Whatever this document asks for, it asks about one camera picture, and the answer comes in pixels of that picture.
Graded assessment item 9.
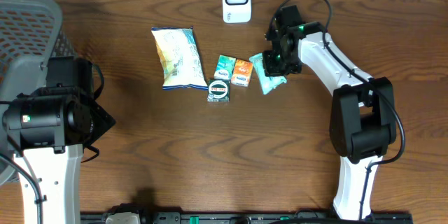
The orange tissue pack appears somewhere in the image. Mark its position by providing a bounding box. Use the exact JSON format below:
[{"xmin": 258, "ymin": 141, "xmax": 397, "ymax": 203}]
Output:
[{"xmin": 230, "ymin": 59, "xmax": 253, "ymax": 87}]

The teal tissue pack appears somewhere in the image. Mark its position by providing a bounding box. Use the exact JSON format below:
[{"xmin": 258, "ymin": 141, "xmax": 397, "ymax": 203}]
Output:
[{"xmin": 213, "ymin": 55, "xmax": 237, "ymax": 81}]

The dark green round-label box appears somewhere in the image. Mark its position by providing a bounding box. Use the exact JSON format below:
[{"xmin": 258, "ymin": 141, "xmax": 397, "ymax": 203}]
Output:
[{"xmin": 207, "ymin": 79, "xmax": 230, "ymax": 102}]

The white teal package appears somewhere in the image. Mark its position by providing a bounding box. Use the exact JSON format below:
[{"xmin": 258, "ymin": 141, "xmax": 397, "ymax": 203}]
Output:
[{"xmin": 151, "ymin": 27, "xmax": 208, "ymax": 90}]

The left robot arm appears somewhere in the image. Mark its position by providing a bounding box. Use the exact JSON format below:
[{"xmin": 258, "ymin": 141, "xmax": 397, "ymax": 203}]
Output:
[{"xmin": 1, "ymin": 57, "xmax": 116, "ymax": 223}]

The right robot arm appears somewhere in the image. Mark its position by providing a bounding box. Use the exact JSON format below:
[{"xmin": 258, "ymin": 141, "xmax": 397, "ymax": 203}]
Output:
[{"xmin": 262, "ymin": 21, "xmax": 396, "ymax": 221}]

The grey plastic mesh basket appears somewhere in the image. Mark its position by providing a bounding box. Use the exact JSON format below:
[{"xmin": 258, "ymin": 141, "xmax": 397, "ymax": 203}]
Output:
[{"xmin": 0, "ymin": 0, "xmax": 78, "ymax": 186}]

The right black cable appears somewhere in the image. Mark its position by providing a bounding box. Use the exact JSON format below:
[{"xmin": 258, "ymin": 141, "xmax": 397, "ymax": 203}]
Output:
[{"xmin": 269, "ymin": 0, "xmax": 406, "ymax": 221}]

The black cable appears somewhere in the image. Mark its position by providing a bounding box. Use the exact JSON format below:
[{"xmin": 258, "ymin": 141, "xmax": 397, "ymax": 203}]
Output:
[
  {"xmin": 0, "ymin": 152, "xmax": 45, "ymax": 224},
  {"xmin": 269, "ymin": 0, "xmax": 406, "ymax": 221}
]

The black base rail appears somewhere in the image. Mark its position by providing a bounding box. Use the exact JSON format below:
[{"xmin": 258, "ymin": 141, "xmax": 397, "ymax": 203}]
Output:
[{"xmin": 80, "ymin": 211, "xmax": 414, "ymax": 224}]

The left black cable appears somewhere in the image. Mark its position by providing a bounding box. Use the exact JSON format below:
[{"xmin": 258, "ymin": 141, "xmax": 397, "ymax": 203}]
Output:
[{"xmin": 0, "ymin": 152, "xmax": 45, "ymax": 224}]

